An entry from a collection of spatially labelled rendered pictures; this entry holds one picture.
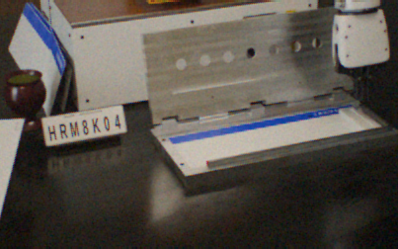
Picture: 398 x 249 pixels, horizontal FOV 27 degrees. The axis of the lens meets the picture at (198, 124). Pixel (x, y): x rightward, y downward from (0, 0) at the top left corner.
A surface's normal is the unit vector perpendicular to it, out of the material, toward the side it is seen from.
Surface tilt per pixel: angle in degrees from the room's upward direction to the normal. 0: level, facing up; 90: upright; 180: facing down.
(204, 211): 0
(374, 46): 76
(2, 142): 0
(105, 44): 90
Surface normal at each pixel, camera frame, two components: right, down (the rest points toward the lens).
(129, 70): 0.35, 0.40
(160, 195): -0.02, -0.90
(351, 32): 0.22, 0.18
